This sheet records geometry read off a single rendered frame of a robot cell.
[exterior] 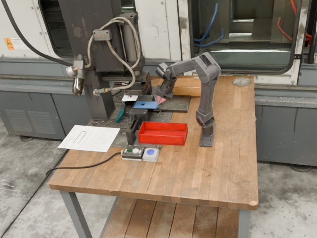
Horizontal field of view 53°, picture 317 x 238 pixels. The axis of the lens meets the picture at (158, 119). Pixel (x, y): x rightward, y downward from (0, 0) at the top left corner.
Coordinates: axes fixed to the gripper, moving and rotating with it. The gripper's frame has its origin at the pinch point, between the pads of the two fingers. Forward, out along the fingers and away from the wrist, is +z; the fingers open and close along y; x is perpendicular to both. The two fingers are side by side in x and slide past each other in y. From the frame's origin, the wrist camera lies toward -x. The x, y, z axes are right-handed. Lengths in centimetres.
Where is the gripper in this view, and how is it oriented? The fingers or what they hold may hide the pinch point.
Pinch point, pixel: (158, 103)
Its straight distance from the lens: 182.8
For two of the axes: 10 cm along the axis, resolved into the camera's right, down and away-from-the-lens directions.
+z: -3.9, 6.9, 6.1
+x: -2.2, 5.7, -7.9
